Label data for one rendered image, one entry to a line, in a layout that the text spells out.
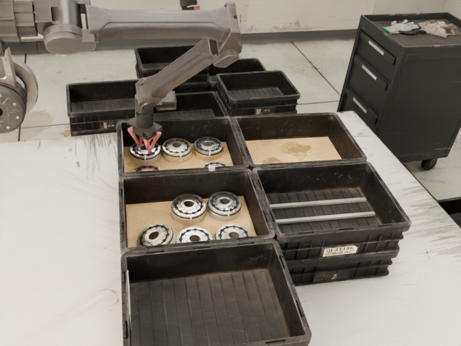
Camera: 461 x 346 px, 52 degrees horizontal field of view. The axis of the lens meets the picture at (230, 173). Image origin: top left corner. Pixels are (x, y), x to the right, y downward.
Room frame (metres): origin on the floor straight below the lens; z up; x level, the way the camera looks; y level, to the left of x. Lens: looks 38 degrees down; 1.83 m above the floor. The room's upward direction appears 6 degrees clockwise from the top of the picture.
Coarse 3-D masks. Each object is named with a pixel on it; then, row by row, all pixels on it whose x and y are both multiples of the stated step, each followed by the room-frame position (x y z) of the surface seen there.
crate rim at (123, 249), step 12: (240, 168) 1.16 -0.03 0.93; (120, 180) 1.05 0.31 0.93; (252, 180) 1.11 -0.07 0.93; (120, 192) 0.99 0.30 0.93; (120, 204) 0.95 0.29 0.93; (120, 216) 0.90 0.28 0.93; (264, 216) 0.96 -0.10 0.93; (120, 228) 0.86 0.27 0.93; (120, 240) 0.82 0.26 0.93; (204, 240) 0.85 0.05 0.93; (216, 240) 0.85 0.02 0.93; (228, 240) 0.85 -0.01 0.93; (240, 240) 0.86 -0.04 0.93
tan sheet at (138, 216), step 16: (128, 208) 1.04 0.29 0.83; (144, 208) 1.05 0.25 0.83; (160, 208) 1.05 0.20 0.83; (128, 224) 0.97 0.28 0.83; (144, 224) 0.98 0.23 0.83; (176, 224) 0.99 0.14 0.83; (192, 224) 1.00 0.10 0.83; (208, 224) 1.00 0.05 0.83; (224, 224) 1.01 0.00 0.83; (240, 224) 1.02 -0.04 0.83; (128, 240) 0.91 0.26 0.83
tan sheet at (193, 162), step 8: (192, 144) 1.40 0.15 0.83; (224, 144) 1.42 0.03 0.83; (128, 152) 1.31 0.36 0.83; (192, 152) 1.35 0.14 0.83; (224, 152) 1.37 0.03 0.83; (128, 160) 1.27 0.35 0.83; (160, 160) 1.29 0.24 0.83; (192, 160) 1.31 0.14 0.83; (200, 160) 1.31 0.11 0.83; (216, 160) 1.32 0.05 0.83; (224, 160) 1.33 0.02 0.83; (128, 168) 1.23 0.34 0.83; (168, 168) 1.25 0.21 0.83; (176, 168) 1.25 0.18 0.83; (184, 168) 1.26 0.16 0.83
